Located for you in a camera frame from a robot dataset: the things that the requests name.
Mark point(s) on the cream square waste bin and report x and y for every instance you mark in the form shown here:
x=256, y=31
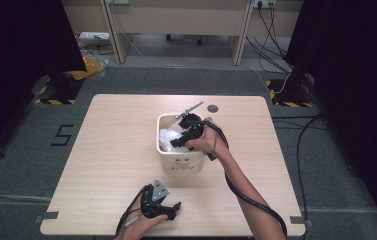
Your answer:
x=182, y=165

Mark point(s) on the grey tape strip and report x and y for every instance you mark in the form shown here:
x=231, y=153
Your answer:
x=299, y=220
x=47, y=216

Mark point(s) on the beige office desk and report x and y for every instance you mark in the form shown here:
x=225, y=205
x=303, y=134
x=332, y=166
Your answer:
x=179, y=20

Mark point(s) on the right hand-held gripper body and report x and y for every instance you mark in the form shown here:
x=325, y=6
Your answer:
x=192, y=125

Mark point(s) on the black hazard-striped stand base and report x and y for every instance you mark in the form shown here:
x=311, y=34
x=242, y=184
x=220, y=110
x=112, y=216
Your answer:
x=291, y=96
x=61, y=91

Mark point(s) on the flat white device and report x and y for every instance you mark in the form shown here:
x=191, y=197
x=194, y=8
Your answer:
x=92, y=35

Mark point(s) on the person's right hand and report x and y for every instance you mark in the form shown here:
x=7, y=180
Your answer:
x=209, y=141

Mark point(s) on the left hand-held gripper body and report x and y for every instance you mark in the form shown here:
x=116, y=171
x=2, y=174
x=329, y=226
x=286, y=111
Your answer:
x=154, y=203

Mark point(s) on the clear plastic bag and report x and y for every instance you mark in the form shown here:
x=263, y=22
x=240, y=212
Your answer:
x=168, y=138

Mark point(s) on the black curtain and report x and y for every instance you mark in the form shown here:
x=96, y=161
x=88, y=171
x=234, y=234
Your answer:
x=16, y=66
x=356, y=83

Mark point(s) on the yellow plastic bag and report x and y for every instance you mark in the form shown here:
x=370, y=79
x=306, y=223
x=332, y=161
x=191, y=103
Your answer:
x=91, y=66

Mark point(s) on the person's left hand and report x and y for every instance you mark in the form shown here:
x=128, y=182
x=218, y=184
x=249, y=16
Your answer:
x=139, y=226

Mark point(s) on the white wall power outlet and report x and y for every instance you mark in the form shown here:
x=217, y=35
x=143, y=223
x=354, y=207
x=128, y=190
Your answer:
x=264, y=3

